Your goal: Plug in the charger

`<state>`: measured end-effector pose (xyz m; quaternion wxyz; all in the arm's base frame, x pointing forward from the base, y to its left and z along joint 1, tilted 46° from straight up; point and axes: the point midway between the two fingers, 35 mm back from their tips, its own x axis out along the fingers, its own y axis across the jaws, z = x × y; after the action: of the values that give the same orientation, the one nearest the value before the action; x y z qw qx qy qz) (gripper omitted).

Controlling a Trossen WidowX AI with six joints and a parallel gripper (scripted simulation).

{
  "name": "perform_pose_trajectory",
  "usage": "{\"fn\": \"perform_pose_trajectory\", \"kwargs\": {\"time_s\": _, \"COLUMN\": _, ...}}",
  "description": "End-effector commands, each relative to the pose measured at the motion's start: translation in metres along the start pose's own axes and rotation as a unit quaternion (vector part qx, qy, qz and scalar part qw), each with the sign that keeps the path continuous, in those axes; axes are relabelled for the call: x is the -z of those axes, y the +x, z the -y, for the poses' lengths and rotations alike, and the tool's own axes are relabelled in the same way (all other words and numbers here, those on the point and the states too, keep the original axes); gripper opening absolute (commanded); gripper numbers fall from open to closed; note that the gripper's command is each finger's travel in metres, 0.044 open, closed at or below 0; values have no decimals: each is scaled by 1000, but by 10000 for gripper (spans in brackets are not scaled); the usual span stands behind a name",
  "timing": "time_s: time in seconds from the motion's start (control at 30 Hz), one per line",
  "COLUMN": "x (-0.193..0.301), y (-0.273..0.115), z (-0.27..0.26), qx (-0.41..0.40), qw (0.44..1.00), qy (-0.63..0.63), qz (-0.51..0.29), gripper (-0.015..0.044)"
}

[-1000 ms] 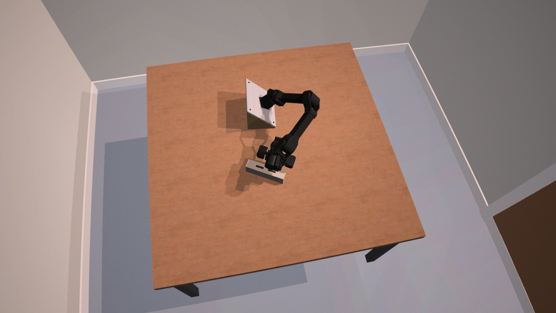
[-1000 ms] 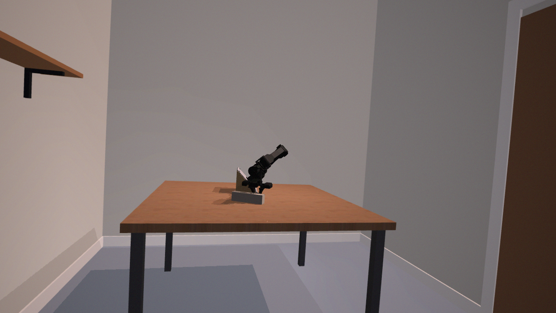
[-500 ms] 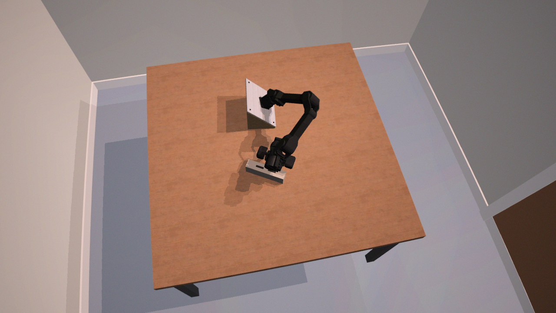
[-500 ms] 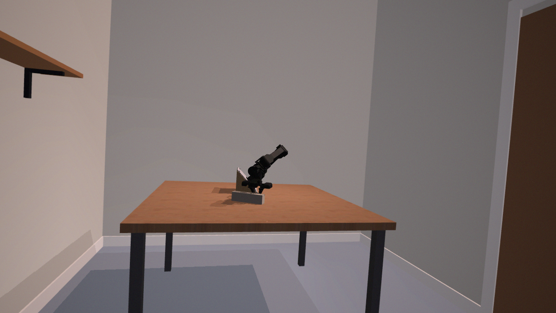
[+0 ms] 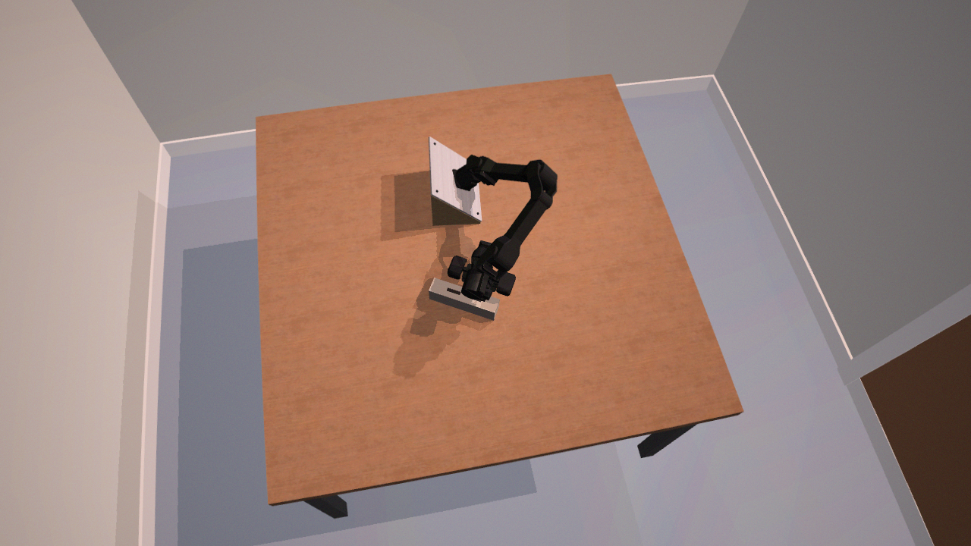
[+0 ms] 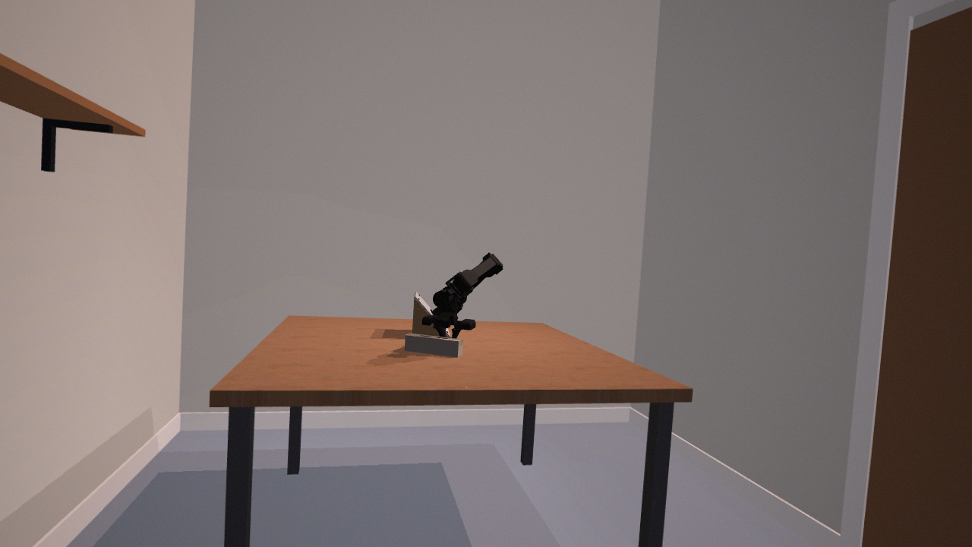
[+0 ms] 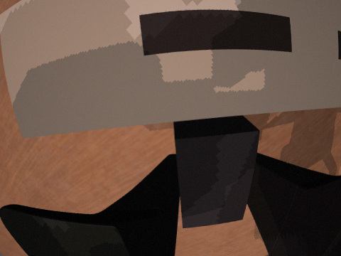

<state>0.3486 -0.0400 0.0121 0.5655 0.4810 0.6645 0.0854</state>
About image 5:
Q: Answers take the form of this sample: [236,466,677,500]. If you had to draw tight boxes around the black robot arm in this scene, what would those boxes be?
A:
[452,155,558,302]

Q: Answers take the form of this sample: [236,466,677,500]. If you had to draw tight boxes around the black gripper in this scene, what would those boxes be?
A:
[448,256,516,297]

